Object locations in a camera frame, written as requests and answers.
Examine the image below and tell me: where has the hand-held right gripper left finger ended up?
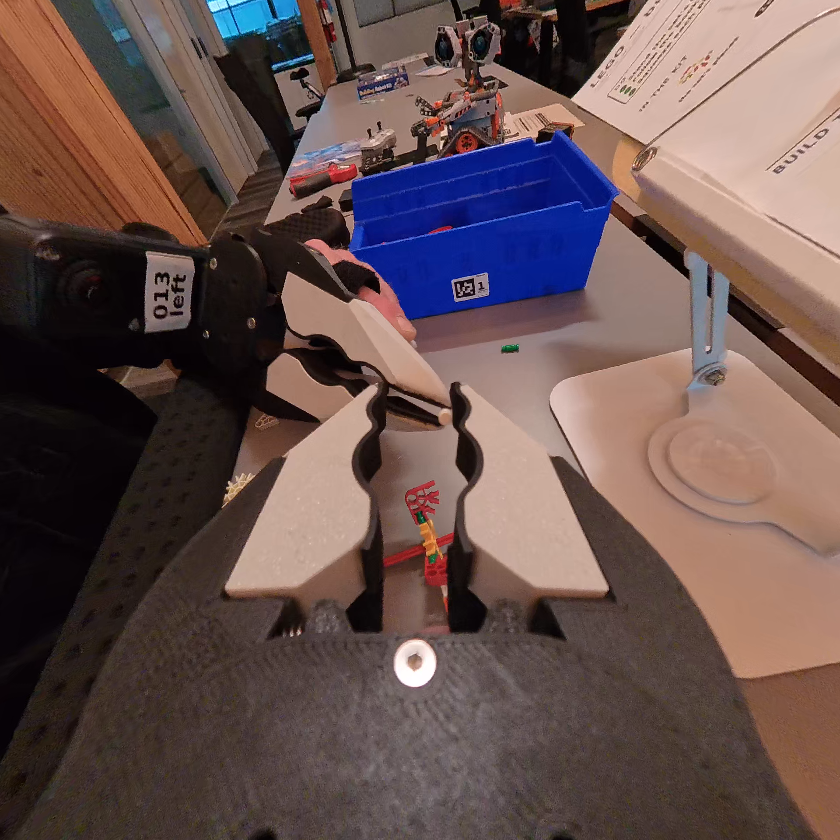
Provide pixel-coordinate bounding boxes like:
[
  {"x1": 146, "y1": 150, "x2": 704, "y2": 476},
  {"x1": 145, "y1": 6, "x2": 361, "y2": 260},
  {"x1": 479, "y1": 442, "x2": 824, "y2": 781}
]
[{"x1": 224, "y1": 382, "x2": 387, "y2": 634}]

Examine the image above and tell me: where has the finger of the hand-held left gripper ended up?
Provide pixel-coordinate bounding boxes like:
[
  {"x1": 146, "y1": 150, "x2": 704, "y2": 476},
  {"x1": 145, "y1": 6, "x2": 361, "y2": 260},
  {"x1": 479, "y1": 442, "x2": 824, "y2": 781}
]
[
  {"x1": 264, "y1": 348, "x2": 442, "y2": 434},
  {"x1": 281, "y1": 270, "x2": 455, "y2": 413}
]

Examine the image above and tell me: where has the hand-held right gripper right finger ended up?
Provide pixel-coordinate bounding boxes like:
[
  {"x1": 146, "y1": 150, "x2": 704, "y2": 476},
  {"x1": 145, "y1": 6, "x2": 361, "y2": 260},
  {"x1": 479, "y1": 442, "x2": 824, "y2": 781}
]
[{"x1": 448, "y1": 382, "x2": 611, "y2": 634}]

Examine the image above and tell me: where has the colourful toy construction model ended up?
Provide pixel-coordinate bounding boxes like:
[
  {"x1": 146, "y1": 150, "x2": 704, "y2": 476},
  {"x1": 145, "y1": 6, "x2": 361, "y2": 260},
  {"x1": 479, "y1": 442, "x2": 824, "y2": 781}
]
[{"x1": 382, "y1": 480, "x2": 457, "y2": 634}]

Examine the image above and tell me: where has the blue storage bin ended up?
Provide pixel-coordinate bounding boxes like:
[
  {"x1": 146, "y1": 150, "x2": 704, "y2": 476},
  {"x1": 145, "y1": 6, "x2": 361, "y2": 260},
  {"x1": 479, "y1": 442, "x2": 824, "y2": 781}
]
[{"x1": 348, "y1": 130, "x2": 620, "y2": 320}]

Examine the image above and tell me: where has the person's left hand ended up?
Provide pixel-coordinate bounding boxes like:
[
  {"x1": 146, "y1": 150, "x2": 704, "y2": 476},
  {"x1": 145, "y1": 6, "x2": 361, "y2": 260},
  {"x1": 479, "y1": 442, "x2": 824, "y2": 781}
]
[{"x1": 304, "y1": 238, "x2": 419, "y2": 343}]

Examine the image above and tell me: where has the white metal stand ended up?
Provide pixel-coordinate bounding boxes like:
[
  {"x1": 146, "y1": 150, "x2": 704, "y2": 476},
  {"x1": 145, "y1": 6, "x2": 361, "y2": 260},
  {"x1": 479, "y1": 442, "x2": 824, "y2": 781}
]
[{"x1": 550, "y1": 7, "x2": 840, "y2": 680}]

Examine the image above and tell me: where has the red and black tool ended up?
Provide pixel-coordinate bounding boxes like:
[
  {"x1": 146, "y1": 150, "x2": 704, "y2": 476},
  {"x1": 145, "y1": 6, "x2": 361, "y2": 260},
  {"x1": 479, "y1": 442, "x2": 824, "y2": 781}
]
[{"x1": 289, "y1": 163, "x2": 360, "y2": 199}]

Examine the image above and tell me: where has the grey and black device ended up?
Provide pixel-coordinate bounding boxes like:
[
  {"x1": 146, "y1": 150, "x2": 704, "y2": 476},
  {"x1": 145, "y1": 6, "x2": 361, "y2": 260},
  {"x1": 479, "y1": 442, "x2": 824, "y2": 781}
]
[{"x1": 360, "y1": 121, "x2": 399, "y2": 177}]

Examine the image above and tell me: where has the glass door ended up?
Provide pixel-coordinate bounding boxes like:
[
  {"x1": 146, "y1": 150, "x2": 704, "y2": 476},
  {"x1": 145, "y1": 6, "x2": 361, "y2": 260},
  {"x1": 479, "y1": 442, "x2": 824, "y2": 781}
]
[{"x1": 112, "y1": 0, "x2": 263, "y2": 204}]

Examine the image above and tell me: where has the toy tracked robot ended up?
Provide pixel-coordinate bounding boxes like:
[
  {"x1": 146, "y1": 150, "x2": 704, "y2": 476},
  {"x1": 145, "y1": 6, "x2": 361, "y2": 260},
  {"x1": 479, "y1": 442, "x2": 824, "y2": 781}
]
[{"x1": 412, "y1": 18, "x2": 508, "y2": 158}]

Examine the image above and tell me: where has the blue printed box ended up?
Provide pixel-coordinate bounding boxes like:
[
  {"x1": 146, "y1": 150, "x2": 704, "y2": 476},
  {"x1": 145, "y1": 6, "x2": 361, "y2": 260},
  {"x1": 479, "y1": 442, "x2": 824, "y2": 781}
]
[{"x1": 356, "y1": 71, "x2": 411, "y2": 101}]

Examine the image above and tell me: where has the barcode paper sheet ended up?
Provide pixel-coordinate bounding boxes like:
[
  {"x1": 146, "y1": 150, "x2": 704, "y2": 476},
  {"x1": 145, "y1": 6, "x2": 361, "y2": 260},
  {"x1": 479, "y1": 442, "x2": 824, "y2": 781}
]
[{"x1": 504, "y1": 104, "x2": 586, "y2": 140}]

